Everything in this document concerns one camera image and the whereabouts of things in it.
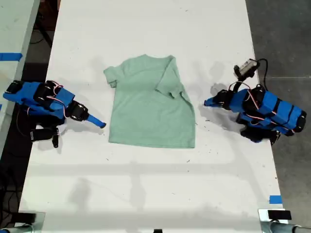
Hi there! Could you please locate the black camera box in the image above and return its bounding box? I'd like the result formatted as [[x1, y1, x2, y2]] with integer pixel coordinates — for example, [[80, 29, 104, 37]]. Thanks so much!
[[233, 58, 261, 80], [30, 128, 53, 143]]

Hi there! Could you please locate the metal table clamp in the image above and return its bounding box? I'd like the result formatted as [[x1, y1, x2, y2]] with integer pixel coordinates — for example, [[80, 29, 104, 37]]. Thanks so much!
[[0, 211, 46, 233], [258, 208, 311, 233]]

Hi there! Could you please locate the small black box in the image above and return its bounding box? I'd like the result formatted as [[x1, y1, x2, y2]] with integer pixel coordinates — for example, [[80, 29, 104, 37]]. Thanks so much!
[[267, 210, 292, 221], [18, 212, 37, 224]]

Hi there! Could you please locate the pale green t-shirt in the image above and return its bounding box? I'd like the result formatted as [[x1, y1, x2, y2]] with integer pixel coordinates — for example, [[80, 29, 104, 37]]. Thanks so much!
[[103, 54, 196, 149]]

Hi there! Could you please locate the long blue tape strip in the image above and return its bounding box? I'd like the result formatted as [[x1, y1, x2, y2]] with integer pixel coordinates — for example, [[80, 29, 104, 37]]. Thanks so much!
[[0, 52, 23, 62]]

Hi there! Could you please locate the black floor cable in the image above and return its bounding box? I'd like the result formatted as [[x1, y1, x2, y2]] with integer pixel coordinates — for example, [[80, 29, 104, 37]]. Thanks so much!
[[30, 23, 53, 49]]

